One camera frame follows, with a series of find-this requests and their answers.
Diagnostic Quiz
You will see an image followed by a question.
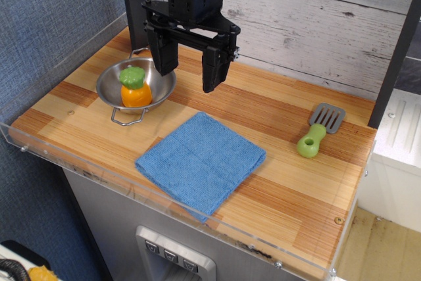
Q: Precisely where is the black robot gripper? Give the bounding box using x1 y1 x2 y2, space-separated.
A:
142 0 241 93

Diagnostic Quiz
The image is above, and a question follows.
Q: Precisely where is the orange green carrot saltshaker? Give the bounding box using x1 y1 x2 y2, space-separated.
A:
119 66 153 107

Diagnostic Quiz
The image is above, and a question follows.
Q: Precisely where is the stainless steel bowl with handles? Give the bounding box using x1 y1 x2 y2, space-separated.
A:
96 47 176 126

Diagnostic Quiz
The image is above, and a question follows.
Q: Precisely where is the blue folded cloth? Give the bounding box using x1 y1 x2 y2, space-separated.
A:
135 112 266 222

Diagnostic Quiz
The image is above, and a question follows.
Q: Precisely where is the grey toy fridge cabinet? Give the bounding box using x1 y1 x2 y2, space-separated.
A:
64 170 297 280

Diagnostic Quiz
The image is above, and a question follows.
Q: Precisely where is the silver dispenser button panel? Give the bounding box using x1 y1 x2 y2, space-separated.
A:
136 225 217 280

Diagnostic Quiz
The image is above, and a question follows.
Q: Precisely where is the white toy sink counter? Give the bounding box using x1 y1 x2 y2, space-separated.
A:
358 89 420 232

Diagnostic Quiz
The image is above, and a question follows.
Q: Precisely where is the orange yellow object bottom left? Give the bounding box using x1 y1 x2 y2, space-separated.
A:
28 266 59 281

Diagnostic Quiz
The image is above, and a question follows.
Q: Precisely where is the dark vertical post left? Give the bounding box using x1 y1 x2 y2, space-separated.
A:
118 0 155 51

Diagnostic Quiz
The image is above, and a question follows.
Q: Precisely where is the dark vertical post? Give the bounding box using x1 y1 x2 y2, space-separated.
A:
368 0 420 128
118 0 155 51

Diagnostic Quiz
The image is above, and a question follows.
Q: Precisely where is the grey spatula with green handle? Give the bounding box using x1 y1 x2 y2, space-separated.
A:
297 103 346 158

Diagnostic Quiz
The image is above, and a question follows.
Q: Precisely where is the dark vertical post right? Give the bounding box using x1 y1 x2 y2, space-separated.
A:
368 0 420 128

